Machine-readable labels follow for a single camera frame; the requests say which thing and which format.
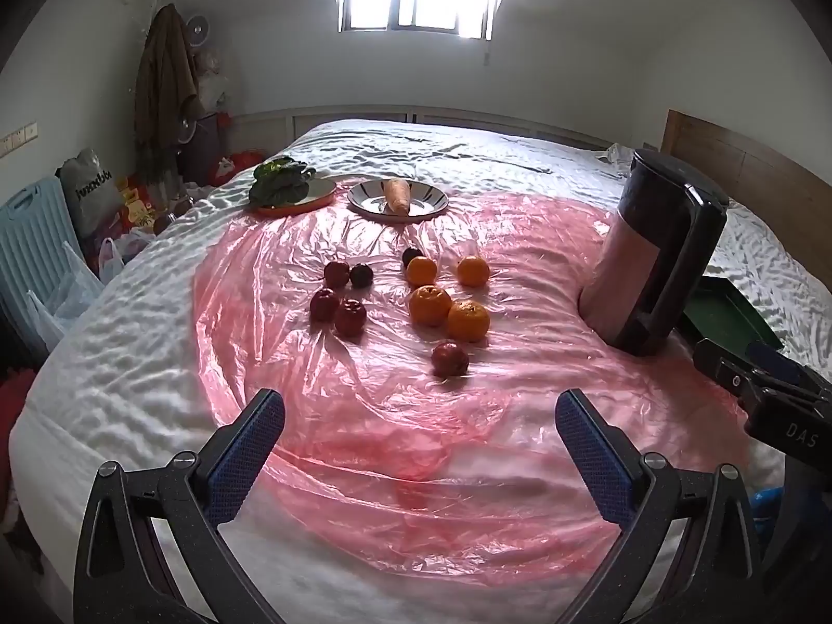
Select orange plate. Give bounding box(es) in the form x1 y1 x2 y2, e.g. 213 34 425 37
250 178 339 217

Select person's right hand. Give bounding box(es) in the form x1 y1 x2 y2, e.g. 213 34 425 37
749 486 789 538

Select brown coat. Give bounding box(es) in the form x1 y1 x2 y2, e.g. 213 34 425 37
134 3 206 187

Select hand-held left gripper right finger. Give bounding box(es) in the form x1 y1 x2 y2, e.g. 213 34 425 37
554 388 761 624

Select carrot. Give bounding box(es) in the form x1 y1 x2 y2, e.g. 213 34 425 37
382 178 412 217

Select striped white plate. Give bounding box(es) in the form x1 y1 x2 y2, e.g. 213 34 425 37
346 178 450 224

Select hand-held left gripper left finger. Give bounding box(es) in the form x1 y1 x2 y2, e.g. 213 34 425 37
73 388 287 624

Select green tray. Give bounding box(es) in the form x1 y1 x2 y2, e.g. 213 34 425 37
679 275 785 353

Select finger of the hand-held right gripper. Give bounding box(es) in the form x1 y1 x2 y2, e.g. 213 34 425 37
692 338 766 405
746 341 832 399

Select white wall switch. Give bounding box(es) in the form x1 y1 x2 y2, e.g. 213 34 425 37
0 122 39 155

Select white plastic bag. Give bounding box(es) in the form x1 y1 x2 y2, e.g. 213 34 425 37
97 227 154 282
26 240 105 340

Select red cloth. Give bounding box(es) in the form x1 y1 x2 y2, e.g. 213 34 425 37
0 367 41 524

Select bed with white sheet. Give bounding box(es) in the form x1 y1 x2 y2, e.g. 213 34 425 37
9 118 832 624

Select pink plastic sheet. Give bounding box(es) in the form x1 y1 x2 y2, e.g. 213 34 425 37
193 191 789 589

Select yellow snack packets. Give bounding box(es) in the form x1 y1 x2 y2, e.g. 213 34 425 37
117 175 158 230

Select wooden headboard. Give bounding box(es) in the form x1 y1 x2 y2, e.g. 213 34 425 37
661 109 832 210

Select red bag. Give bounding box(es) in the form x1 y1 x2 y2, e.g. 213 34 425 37
211 151 265 187

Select grey printed bag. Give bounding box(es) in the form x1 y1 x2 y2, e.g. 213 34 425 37
58 148 126 239

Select green leafy vegetable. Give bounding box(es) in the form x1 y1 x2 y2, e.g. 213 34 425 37
249 156 318 206

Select black electric kettle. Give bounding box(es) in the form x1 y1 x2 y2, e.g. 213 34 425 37
578 148 729 357

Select light blue plastic folding stool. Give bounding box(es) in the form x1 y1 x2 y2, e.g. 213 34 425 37
0 175 93 353

